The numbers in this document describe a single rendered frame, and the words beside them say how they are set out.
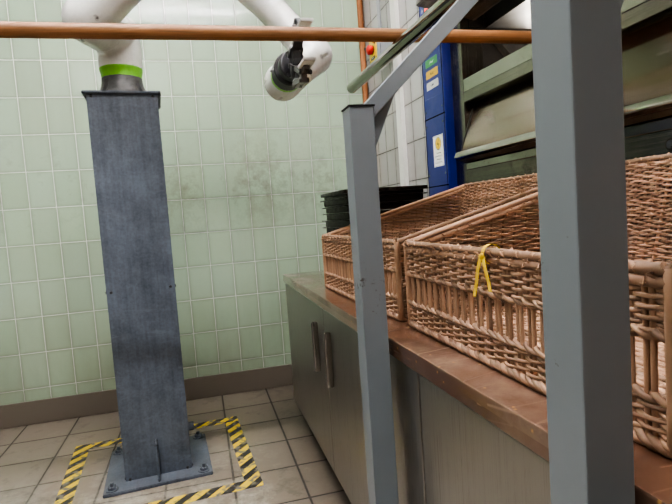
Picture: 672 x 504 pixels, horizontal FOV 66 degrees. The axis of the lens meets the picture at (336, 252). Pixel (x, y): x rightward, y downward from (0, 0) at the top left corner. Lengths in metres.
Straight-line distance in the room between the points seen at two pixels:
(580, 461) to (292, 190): 2.13
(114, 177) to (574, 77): 1.47
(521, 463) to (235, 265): 1.95
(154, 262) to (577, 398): 1.44
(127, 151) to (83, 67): 0.87
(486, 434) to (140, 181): 1.32
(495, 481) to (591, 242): 0.35
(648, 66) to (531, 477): 0.83
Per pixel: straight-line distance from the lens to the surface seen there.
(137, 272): 1.69
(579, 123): 0.37
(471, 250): 0.70
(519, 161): 1.47
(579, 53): 0.38
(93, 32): 1.21
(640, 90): 1.17
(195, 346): 2.44
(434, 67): 1.86
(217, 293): 2.40
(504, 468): 0.62
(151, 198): 1.69
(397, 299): 0.97
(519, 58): 1.50
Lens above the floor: 0.79
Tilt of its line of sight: 4 degrees down
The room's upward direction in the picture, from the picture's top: 4 degrees counter-clockwise
